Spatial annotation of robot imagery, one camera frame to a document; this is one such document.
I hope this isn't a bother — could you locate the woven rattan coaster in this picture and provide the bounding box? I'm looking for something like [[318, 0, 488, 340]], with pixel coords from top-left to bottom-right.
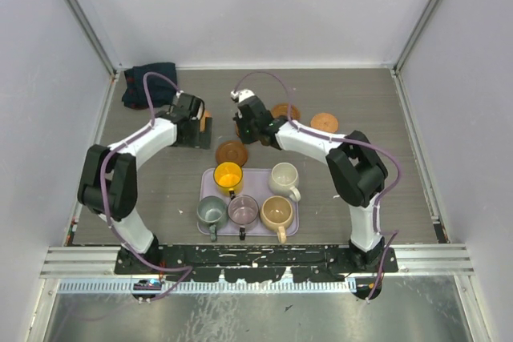
[[310, 112, 339, 133], [200, 110, 212, 132]]

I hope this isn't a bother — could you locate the white ceramic mug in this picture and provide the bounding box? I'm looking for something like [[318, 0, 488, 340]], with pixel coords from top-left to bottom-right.
[[268, 163, 301, 203]]

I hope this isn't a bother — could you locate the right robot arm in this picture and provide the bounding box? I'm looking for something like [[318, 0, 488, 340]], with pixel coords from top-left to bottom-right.
[[231, 90, 388, 273]]

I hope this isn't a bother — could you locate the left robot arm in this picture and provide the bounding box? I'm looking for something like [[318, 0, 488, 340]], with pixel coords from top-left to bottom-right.
[[77, 92, 209, 275]]

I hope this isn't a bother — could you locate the dark blue folded cloth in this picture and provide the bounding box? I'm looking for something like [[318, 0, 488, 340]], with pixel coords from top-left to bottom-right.
[[122, 62, 178, 110]]

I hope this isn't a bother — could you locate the yellow glass mug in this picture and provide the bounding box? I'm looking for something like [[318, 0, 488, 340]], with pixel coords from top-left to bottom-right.
[[213, 162, 244, 199]]

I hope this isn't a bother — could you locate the lavender plastic tray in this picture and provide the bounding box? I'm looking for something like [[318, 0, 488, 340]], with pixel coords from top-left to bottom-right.
[[198, 168, 301, 237]]

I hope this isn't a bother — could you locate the purple glass mug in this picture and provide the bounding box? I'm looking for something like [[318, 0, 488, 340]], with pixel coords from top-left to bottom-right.
[[228, 195, 260, 240]]

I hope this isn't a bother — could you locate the beige ceramic mug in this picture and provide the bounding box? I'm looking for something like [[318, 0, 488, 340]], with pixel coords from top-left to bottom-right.
[[260, 195, 294, 244]]

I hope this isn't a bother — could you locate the grey-green ceramic mug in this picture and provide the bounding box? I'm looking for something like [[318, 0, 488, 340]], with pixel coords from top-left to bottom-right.
[[196, 195, 228, 242]]

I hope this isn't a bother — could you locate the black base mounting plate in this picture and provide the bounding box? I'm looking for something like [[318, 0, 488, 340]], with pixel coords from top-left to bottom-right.
[[114, 243, 399, 284]]

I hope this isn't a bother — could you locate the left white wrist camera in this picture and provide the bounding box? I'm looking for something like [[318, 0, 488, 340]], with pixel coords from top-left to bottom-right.
[[194, 98, 204, 120]]

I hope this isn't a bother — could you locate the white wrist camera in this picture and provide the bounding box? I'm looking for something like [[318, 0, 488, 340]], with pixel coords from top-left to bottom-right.
[[194, 98, 204, 120], [230, 89, 255, 104]]

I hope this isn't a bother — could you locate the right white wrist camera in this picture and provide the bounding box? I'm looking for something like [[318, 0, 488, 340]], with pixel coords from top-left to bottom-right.
[[230, 89, 255, 104]]

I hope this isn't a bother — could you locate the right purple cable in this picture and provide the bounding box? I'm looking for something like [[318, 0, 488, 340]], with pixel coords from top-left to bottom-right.
[[234, 71, 402, 304]]

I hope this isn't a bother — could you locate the slotted cable duct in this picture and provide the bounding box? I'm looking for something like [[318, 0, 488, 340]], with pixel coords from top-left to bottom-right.
[[57, 278, 357, 295]]

